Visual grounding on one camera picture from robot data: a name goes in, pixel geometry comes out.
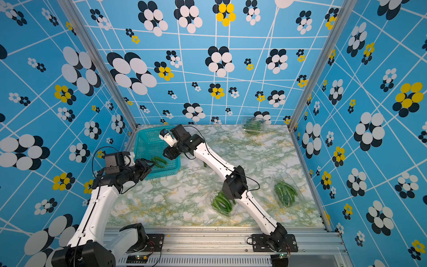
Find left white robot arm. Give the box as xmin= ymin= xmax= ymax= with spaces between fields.
xmin=51 ymin=151 xmax=155 ymax=267

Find aluminium frame post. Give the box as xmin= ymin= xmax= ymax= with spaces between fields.
xmin=58 ymin=1 xmax=138 ymax=131
xmin=289 ymin=0 xmax=357 ymax=132

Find green peppers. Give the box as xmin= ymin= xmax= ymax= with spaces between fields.
xmin=151 ymin=156 xmax=168 ymax=169

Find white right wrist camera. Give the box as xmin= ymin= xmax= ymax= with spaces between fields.
xmin=159 ymin=129 xmax=177 ymax=147

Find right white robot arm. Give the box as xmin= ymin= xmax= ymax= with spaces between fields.
xmin=159 ymin=125 xmax=290 ymax=252

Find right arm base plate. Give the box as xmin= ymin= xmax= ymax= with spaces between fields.
xmin=251 ymin=234 xmax=299 ymax=253

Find left controller board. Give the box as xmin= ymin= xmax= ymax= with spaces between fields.
xmin=126 ymin=255 xmax=150 ymax=267

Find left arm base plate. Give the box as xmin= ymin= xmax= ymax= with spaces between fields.
xmin=126 ymin=234 xmax=165 ymax=254

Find aluminium frame post left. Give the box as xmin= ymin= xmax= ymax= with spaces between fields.
xmin=58 ymin=1 xmax=138 ymax=131

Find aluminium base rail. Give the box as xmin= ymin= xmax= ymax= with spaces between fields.
xmin=116 ymin=227 xmax=352 ymax=267

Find clear clamshell with peppers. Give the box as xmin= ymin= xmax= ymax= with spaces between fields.
xmin=274 ymin=180 xmax=298 ymax=208
xmin=206 ymin=190 xmax=238 ymax=218
xmin=242 ymin=117 xmax=268 ymax=135

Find aluminium frame post right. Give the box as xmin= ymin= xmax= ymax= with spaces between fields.
xmin=289 ymin=0 xmax=357 ymax=132

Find clear clamshell with peppers front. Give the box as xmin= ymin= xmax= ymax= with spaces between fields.
xmin=206 ymin=190 xmax=238 ymax=218

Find clear clamshell with peppers back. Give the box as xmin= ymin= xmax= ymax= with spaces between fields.
xmin=242 ymin=117 xmax=268 ymax=135

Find clear clamshell with peppers right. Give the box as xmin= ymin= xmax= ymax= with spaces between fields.
xmin=274 ymin=180 xmax=298 ymax=208

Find teal plastic basket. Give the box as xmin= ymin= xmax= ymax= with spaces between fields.
xmin=134 ymin=125 xmax=181 ymax=180

